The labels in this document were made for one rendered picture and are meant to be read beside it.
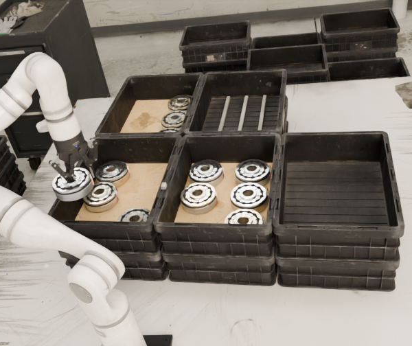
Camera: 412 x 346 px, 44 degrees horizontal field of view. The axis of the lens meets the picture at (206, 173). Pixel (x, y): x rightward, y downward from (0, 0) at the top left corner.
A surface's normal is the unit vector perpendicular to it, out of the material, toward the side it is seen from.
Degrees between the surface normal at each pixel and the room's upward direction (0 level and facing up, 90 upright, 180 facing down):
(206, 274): 90
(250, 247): 90
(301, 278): 90
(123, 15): 90
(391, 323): 0
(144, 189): 0
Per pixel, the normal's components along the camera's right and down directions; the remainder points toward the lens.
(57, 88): 0.65, 0.61
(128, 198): -0.14, -0.78
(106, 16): -0.11, 0.62
